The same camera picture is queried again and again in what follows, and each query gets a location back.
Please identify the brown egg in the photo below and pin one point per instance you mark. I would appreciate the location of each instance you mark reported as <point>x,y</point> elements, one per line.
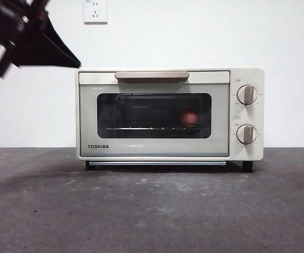
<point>189,117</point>

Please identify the silver oven crumb tray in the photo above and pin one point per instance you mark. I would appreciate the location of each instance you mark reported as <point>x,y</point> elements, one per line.
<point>154,163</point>

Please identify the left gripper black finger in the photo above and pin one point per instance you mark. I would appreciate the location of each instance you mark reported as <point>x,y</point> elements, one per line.
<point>46,50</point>

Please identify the cream Toshiba toaster oven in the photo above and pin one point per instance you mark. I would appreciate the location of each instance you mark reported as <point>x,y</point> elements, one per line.
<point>244,155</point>

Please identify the white wall power socket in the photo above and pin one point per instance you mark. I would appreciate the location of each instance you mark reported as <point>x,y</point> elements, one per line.
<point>95,11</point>

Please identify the beige oven control knob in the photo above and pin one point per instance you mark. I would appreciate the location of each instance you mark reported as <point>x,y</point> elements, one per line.
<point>246,134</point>
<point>247,95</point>

